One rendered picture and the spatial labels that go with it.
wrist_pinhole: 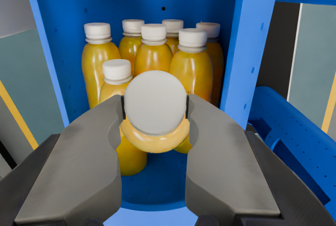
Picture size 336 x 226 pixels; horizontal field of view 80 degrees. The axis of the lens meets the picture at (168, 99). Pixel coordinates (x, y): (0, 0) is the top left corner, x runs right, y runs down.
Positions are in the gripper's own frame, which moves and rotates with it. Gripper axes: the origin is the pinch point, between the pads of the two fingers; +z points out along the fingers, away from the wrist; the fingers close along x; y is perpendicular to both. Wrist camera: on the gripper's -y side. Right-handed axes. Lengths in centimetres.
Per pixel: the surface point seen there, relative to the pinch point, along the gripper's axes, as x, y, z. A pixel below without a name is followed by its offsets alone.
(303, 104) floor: 116, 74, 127
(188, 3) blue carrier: 5.7, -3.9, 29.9
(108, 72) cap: -6.6, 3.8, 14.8
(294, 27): 81, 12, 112
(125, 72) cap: -4.5, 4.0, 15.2
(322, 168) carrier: 61, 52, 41
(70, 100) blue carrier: -13.9, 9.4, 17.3
